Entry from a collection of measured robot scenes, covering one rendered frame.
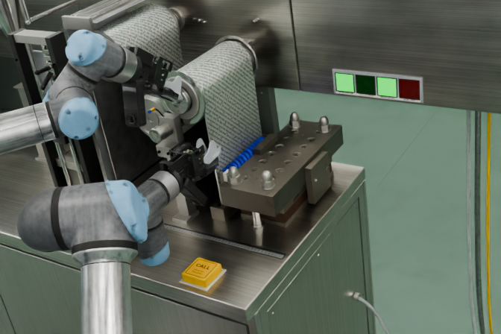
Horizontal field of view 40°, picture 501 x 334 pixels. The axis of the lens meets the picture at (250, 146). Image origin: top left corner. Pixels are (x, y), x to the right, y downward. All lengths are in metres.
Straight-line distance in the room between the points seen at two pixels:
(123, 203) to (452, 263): 2.11
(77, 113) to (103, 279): 0.32
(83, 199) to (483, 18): 0.99
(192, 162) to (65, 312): 0.72
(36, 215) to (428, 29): 1.01
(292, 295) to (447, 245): 1.55
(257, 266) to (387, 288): 1.36
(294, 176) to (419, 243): 1.53
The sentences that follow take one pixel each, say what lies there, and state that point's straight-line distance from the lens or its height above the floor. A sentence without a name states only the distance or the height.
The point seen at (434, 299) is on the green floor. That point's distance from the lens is 2.94.
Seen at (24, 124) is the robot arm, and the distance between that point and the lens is 1.36.
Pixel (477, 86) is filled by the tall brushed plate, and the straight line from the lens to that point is 1.76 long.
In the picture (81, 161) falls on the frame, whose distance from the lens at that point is 1.93.
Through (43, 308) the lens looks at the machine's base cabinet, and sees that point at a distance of 2.25.
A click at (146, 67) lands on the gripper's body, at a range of 1.60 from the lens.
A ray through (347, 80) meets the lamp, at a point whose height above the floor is 1.19.
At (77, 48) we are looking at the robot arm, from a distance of 1.45.
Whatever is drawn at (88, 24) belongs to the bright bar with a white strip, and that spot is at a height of 1.44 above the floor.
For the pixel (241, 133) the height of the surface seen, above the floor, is 1.08.
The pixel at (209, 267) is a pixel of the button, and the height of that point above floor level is 0.92.
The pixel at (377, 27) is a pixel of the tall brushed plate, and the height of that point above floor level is 1.34.
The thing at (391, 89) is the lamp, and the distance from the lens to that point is 1.83.
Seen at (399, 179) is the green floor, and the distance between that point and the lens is 3.70.
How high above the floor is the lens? 1.92
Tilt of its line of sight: 27 degrees down
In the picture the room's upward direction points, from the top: 9 degrees counter-clockwise
